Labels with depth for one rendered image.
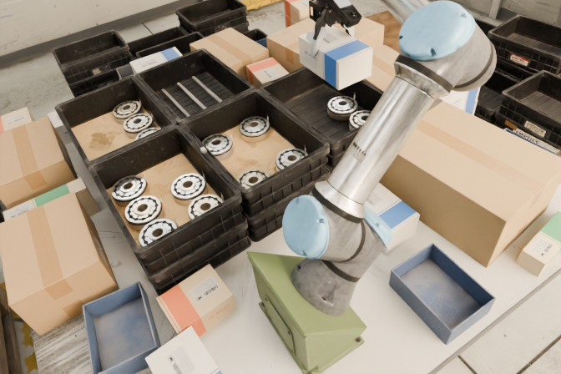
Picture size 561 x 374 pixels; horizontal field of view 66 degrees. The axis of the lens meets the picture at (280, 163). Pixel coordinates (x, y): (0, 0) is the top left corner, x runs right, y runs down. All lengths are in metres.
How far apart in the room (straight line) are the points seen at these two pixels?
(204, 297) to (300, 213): 0.42
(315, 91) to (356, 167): 0.86
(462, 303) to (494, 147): 0.44
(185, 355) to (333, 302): 0.36
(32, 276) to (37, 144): 0.57
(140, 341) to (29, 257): 0.37
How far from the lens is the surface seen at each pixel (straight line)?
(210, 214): 1.11
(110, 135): 1.64
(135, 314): 1.28
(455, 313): 1.22
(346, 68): 1.23
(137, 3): 4.56
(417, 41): 0.80
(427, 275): 1.26
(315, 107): 1.56
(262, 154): 1.38
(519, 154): 1.35
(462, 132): 1.38
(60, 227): 1.34
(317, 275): 0.97
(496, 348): 2.02
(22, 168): 1.62
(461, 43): 0.80
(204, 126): 1.45
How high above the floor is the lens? 1.75
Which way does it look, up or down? 43 degrees down
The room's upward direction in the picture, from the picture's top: 7 degrees counter-clockwise
